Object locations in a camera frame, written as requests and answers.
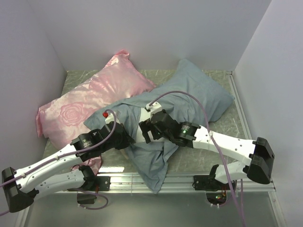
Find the aluminium rail frame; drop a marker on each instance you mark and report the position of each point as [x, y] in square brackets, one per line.
[130, 203]

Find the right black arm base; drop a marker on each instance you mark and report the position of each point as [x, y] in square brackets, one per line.
[216, 192]

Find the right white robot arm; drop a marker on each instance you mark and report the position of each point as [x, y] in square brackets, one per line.
[253, 158]

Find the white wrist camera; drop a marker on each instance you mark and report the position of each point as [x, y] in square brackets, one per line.
[111, 117]
[153, 108]

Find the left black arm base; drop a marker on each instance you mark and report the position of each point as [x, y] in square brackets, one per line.
[87, 194]

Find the pink satin rose pillow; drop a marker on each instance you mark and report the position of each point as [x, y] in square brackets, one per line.
[62, 119]

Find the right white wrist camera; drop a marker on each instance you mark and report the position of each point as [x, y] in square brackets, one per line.
[153, 108]

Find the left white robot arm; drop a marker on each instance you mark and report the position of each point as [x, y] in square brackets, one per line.
[64, 170]

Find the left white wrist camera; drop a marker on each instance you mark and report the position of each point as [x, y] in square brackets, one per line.
[111, 117]

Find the blue and beige pillowcase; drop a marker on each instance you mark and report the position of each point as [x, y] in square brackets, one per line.
[189, 96]

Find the white pillow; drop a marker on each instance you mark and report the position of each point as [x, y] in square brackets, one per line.
[145, 115]

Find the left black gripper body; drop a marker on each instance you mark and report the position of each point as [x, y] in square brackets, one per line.
[120, 144]

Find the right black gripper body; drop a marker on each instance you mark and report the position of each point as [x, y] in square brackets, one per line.
[165, 135]

